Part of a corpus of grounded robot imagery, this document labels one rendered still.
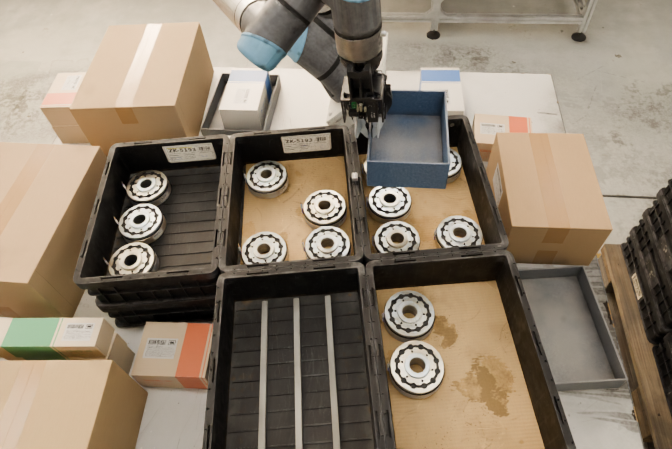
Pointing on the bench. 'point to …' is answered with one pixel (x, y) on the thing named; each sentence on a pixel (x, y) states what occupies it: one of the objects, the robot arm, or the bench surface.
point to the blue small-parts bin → (411, 142)
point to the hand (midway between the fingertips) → (370, 129)
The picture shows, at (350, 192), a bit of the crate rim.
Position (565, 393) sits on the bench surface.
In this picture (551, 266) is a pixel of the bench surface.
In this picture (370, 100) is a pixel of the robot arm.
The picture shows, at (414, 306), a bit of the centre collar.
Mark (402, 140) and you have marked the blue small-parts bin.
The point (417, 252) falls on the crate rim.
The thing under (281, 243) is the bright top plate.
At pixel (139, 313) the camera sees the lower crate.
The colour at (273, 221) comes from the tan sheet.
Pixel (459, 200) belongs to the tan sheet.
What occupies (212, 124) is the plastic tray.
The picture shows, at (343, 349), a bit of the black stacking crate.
